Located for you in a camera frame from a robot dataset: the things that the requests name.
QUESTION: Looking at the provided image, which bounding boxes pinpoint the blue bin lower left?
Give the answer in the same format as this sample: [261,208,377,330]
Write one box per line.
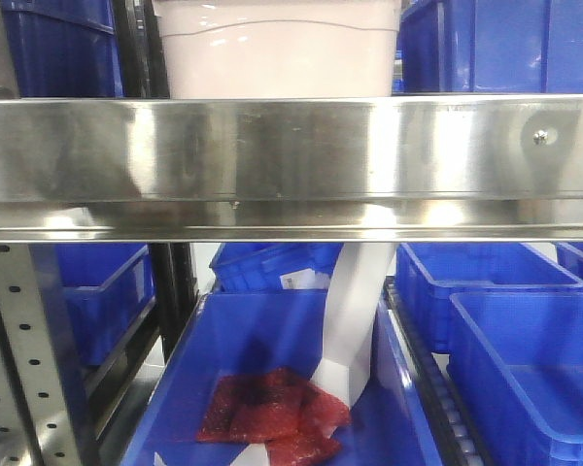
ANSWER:
[55,244,156,368]

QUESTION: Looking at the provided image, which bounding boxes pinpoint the blue bin rear right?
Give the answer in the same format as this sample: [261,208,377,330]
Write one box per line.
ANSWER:
[394,243,583,353]

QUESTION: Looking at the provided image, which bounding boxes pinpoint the shelf rail screw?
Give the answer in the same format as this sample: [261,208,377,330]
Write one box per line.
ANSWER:
[532,129,549,146]

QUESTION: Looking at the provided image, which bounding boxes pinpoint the blue bin front right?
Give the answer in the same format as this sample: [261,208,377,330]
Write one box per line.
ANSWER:
[448,292,583,465]

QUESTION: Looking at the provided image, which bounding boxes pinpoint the roller conveyor track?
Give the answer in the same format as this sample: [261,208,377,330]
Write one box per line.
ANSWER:
[383,276,493,465]

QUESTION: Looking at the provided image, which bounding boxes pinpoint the white paper strip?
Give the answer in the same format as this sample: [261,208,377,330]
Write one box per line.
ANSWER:
[312,243,395,408]

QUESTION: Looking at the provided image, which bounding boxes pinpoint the blue bin rear centre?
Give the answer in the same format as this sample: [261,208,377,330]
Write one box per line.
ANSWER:
[210,243,343,292]

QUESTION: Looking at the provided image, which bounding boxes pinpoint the blue crate upper left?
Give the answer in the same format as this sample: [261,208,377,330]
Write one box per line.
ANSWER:
[0,0,123,98]

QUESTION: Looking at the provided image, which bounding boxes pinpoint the stainless steel shelf rail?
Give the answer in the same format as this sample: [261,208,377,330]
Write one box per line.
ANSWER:
[0,94,583,243]

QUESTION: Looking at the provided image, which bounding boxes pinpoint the perforated steel shelf upright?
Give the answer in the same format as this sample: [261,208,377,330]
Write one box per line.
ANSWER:
[0,244,99,465]

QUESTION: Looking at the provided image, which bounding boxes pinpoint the black shelf post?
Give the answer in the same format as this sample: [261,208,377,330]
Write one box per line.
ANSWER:
[148,243,198,361]

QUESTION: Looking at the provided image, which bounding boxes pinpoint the blue bin with red bags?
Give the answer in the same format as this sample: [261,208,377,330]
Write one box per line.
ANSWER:
[121,290,442,465]

